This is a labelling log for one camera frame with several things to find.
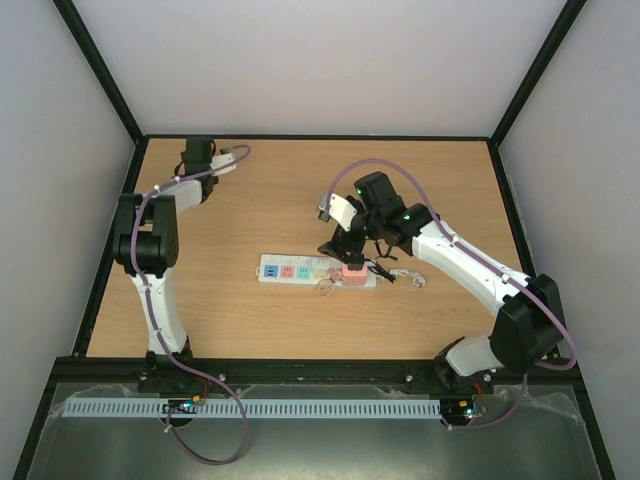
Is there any black power adapter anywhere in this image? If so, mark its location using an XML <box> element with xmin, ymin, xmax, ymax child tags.
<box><xmin>347</xmin><ymin>254</ymin><xmax>365</xmax><ymax>271</ymax></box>

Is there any pink charging cable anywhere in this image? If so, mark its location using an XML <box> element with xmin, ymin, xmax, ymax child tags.
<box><xmin>313</xmin><ymin>267</ymin><xmax>351</xmax><ymax>299</ymax></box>

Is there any white usb charger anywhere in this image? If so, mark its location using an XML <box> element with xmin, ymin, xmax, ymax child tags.
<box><xmin>311</xmin><ymin>257</ymin><xmax>332</xmax><ymax>275</ymax></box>

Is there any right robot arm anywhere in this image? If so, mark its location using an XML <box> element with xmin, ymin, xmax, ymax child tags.
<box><xmin>318</xmin><ymin>171</ymin><xmax>566</xmax><ymax>392</ymax></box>

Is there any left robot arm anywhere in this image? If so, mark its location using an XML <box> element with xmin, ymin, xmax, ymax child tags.
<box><xmin>112</xmin><ymin>136</ymin><xmax>218</xmax><ymax>356</ymax></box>

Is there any pink cube socket adapter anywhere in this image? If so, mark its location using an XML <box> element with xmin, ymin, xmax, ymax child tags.
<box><xmin>340</xmin><ymin>264</ymin><xmax>369</xmax><ymax>287</ymax></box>

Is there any white power strip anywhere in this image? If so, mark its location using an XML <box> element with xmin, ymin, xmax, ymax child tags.
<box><xmin>256</xmin><ymin>253</ymin><xmax>379</xmax><ymax>290</ymax></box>

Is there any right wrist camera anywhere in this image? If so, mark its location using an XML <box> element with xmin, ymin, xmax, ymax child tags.
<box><xmin>317</xmin><ymin>193</ymin><xmax>358</xmax><ymax>232</ymax></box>

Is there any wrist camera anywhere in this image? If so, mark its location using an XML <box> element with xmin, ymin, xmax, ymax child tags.
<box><xmin>317</xmin><ymin>193</ymin><xmax>358</xmax><ymax>232</ymax></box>
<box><xmin>210</xmin><ymin>148</ymin><xmax>238</xmax><ymax>176</ymax></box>

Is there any black adapter cable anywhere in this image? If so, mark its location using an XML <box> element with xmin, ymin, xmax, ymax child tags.
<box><xmin>364</xmin><ymin>254</ymin><xmax>401</xmax><ymax>284</ymax></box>

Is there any white power strip cord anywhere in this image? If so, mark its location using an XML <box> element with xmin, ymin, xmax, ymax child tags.
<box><xmin>389</xmin><ymin>268</ymin><xmax>430</xmax><ymax>290</ymax></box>

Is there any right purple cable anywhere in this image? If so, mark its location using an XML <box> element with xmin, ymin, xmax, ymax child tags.
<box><xmin>329</xmin><ymin>158</ymin><xmax>579</xmax><ymax>432</ymax></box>

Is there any purple cable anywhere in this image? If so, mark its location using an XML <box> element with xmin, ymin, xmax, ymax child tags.
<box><xmin>329</xmin><ymin>158</ymin><xmax>579</xmax><ymax>432</ymax></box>
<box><xmin>130</xmin><ymin>144</ymin><xmax>254</xmax><ymax>464</ymax></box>

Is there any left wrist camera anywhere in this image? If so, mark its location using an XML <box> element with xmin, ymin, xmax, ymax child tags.
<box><xmin>210</xmin><ymin>148</ymin><xmax>238</xmax><ymax>176</ymax></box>

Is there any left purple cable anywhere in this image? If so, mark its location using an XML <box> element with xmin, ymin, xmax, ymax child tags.
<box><xmin>130</xmin><ymin>144</ymin><xmax>254</xmax><ymax>464</ymax></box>

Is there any black mounting rail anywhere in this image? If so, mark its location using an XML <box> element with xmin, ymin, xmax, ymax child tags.
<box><xmin>49</xmin><ymin>357</ymin><xmax>581</xmax><ymax>396</ymax></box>

